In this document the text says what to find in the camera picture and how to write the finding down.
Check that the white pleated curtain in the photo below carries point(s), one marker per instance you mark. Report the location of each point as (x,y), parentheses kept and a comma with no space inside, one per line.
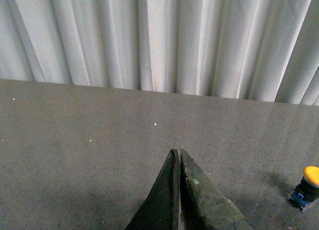
(266,50)

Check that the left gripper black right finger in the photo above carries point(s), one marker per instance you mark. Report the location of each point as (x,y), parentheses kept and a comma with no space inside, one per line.
(203,206)

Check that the yellow push button switch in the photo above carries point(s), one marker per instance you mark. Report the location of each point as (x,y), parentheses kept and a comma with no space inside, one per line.
(306,194)

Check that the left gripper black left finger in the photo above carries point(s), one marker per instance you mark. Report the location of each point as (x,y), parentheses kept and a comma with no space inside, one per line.
(160,209)

